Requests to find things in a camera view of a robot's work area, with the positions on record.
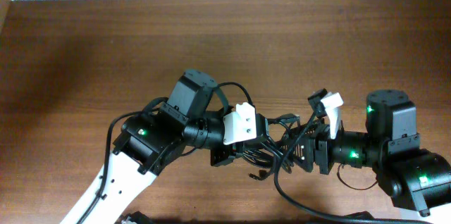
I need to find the thin black usb cable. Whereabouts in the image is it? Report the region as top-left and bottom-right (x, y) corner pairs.
(267, 113), (301, 126)

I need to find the thick black cable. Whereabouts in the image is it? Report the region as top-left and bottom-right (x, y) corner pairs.
(241, 118), (300, 182)

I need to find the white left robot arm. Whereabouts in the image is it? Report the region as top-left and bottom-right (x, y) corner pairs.
(62, 70), (232, 223)

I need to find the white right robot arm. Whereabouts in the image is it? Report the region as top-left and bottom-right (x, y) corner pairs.
(295, 89), (450, 223)

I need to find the black right camera cable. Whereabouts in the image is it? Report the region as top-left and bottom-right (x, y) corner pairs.
(273, 109), (434, 224)

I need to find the black camera cable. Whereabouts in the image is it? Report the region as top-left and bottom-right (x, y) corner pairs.
(75, 81), (254, 224)
(273, 109), (434, 224)

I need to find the black left camera cable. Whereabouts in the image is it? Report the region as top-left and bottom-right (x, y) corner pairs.
(75, 81), (254, 224)

